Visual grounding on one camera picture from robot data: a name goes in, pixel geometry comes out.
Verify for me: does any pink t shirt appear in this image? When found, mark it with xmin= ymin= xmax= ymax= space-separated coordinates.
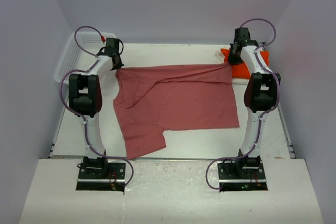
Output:
xmin=113 ymin=63 xmax=239 ymax=159

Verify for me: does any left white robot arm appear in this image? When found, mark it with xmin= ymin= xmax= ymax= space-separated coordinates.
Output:
xmin=68 ymin=38 xmax=123 ymax=181

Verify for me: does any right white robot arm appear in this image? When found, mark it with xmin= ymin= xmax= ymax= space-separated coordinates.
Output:
xmin=227 ymin=27 xmax=281 ymax=179

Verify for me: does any white plastic basket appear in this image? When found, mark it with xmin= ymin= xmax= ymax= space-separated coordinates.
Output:
xmin=54 ymin=31 xmax=112 ymax=83

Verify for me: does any folded white t shirt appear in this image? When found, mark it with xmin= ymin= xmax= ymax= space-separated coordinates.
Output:
xmin=214 ymin=50 xmax=248 ymax=85

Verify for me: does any folded orange t shirt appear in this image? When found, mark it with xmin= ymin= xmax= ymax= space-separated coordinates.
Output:
xmin=221 ymin=48 xmax=269 ymax=80

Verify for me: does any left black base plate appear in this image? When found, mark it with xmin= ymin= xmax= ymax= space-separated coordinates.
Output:
xmin=76 ymin=162 xmax=126 ymax=192

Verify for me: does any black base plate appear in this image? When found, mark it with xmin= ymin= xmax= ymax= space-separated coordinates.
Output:
xmin=76 ymin=162 xmax=126 ymax=192
xmin=217 ymin=161 xmax=268 ymax=191

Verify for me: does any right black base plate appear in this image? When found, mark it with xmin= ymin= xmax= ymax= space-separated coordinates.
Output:
xmin=217 ymin=161 xmax=268 ymax=191

